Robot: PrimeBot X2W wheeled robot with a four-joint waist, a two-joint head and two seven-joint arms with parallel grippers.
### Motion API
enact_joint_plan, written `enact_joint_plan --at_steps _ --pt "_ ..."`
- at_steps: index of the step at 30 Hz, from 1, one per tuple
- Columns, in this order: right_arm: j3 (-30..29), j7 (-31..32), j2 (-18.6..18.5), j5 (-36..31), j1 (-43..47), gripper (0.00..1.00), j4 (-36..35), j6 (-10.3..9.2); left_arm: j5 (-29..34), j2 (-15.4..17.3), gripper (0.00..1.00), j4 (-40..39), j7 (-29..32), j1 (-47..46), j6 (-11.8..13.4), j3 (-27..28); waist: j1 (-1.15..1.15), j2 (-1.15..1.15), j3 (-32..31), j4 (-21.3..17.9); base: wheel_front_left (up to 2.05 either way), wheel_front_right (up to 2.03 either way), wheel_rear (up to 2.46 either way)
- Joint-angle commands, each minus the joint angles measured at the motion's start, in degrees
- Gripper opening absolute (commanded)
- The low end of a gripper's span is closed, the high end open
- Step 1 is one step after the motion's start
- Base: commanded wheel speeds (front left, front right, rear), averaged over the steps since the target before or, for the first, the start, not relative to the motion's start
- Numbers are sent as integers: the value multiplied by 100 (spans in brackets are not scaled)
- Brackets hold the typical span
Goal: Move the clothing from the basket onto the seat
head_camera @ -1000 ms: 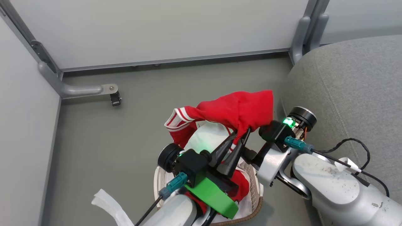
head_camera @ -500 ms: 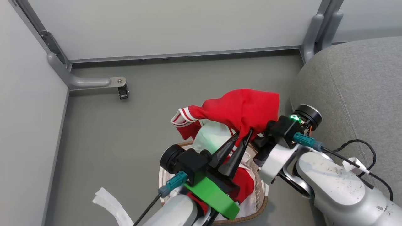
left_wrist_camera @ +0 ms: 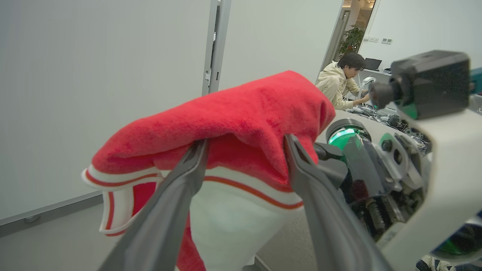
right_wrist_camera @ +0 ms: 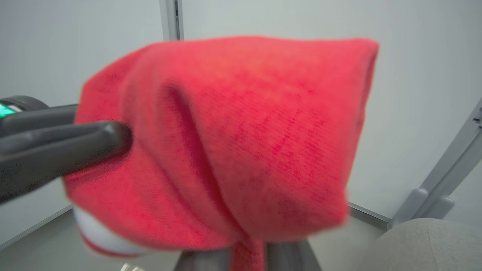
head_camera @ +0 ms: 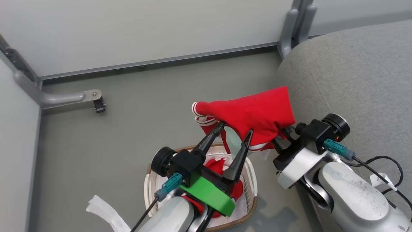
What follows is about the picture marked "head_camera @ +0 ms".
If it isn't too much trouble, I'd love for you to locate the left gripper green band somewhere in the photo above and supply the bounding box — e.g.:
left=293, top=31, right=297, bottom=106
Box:
left=180, top=121, right=254, bottom=217

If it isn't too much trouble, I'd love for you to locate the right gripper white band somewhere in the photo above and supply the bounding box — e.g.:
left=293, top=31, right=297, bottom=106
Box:
left=272, top=126, right=328, bottom=190

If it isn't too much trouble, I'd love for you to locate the red garment with white stripes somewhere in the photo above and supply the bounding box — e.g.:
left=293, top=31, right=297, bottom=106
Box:
left=192, top=86, right=296, bottom=168

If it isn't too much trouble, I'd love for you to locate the white laundry basket brown rim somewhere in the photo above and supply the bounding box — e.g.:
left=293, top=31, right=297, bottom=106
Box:
left=144, top=143, right=258, bottom=232

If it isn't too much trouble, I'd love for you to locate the grey fabric sofa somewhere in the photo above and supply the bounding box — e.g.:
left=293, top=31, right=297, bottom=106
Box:
left=276, top=19, right=412, bottom=232

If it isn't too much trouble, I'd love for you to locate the grey partition foot with caster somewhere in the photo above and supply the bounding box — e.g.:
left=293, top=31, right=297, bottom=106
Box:
left=13, top=70, right=107, bottom=114

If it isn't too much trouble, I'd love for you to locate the right arm cable teal plug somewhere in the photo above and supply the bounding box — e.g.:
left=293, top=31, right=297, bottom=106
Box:
left=323, top=138, right=412, bottom=211

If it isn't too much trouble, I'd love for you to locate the arm cable teal plug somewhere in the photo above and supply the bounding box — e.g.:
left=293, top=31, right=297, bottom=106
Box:
left=323, top=138, right=412, bottom=211
left=130, top=172, right=183, bottom=232

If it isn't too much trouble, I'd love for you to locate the left arm cable teal plug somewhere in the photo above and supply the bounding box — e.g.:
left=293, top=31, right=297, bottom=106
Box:
left=130, top=172, right=183, bottom=232

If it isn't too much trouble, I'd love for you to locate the grey partition post foot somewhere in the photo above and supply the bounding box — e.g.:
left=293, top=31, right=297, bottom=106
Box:
left=278, top=0, right=318, bottom=61

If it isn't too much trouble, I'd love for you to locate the white cable tag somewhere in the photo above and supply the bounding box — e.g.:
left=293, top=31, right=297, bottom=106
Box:
left=370, top=173, right=398, bottom=192

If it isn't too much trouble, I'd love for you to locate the grey partition bottom rail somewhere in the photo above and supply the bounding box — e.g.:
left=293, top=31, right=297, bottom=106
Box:
left=38, top=41, right=281, bottom=82

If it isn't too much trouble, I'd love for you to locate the white velcro strap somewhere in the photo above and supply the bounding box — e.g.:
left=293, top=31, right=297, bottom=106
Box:
left=86, top=195, right=132, bottom=232

